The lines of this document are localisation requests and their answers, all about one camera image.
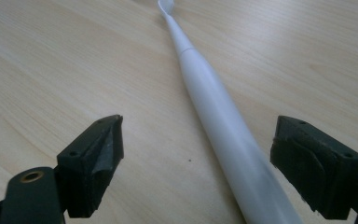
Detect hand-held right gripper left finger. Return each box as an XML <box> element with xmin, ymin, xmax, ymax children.
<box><xmin>56</xmin><ymin>114</ymin><xmax>125</xmax><ymax>219</ymax></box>

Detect white electric toothbrush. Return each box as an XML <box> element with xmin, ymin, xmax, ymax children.
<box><xmin>157</xmin><ymin>0</ymin><xmax>306</xmax><ymax>224</ymax></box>

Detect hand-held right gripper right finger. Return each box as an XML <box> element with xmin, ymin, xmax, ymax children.
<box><xmin>269</xmin><ymin>115</ymin><xmax>358</xmax><ymax>221</ymax></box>

